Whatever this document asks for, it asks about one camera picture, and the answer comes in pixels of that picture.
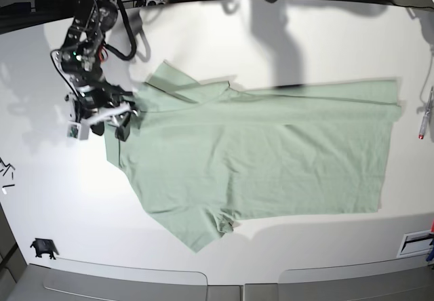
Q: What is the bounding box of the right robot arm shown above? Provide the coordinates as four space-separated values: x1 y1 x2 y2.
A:
50 0 140 142

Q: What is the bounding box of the white power strip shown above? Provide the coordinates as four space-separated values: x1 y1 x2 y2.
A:
145 0 166 7

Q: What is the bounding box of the black clamp bracket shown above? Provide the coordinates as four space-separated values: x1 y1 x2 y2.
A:
30 238 59 260

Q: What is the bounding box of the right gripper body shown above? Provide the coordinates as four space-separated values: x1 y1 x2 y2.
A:
64 83 134 135

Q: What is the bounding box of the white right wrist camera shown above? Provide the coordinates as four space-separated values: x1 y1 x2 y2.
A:
66 121 90 140

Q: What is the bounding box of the light green T-shirt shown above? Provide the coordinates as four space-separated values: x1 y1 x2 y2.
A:
104 63 401 252

